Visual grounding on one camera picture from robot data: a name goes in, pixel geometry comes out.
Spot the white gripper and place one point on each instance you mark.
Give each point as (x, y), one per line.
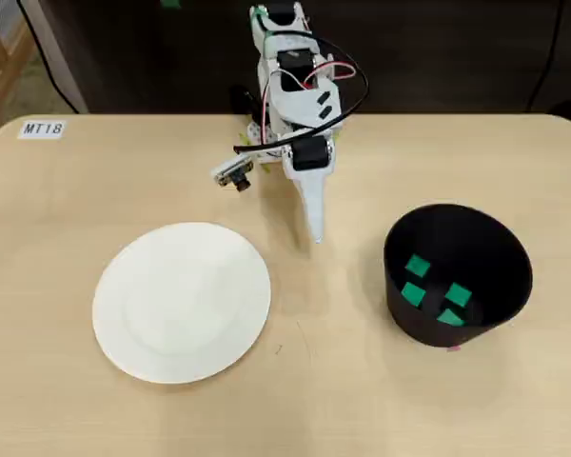
(308, 156)

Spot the green cube block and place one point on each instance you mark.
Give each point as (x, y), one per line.
(418, 266)
(449, 318)
(458, 295)
(413, 293)

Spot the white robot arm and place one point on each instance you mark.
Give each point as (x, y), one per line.
(271, 43)

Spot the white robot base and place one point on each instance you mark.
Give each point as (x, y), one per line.
(256, 133)

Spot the black pot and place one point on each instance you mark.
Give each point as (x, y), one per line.
(480, 238)

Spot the white paper plate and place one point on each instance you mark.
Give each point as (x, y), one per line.
(181, 304)

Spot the dark brown cabinet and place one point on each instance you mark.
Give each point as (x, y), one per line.
(433, 57)

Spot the green tape piece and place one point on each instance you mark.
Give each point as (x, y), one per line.
(170, 3)

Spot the white MT18 label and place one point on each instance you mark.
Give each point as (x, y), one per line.
(43, 128)

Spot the light wooden furniture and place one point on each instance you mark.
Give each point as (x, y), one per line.
(0, 71)

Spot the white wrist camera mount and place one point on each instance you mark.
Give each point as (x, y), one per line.
(228, 170)

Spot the grey-white metal post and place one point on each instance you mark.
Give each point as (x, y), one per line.
(59, 57)

